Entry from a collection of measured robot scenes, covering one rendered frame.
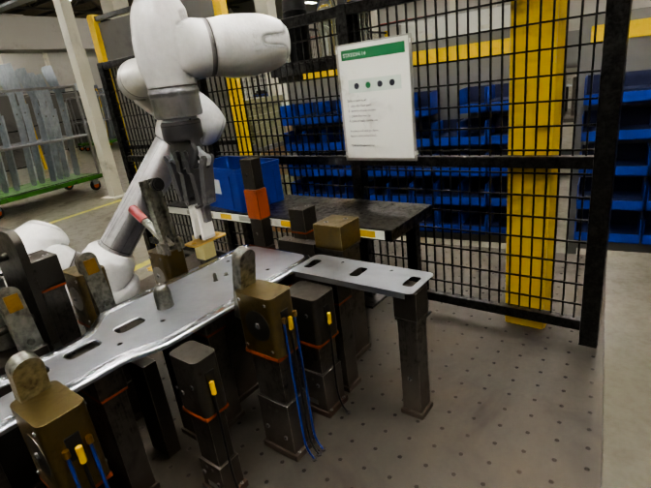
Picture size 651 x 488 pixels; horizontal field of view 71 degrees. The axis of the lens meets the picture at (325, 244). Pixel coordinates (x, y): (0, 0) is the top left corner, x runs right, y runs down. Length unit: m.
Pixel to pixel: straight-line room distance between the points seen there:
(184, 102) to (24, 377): 0.50
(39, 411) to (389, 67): 1.02
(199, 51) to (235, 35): 0.07
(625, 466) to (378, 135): 1.43
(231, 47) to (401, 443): 0.81
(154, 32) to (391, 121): 0.64
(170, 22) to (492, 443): 0.95
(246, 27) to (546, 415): 0.94
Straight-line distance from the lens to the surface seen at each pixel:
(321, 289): 0.92
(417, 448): 0.96
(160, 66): 0.89
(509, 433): 1.01
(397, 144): 1.26
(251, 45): 0.92
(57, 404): 0.67
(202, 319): 0.86
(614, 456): 2.06
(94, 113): 7.87
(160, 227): 1.07
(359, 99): 1.30
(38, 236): 1.54
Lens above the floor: 1.38
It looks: 20 degrees down
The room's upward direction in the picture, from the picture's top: 7 degrees counter-clockwise
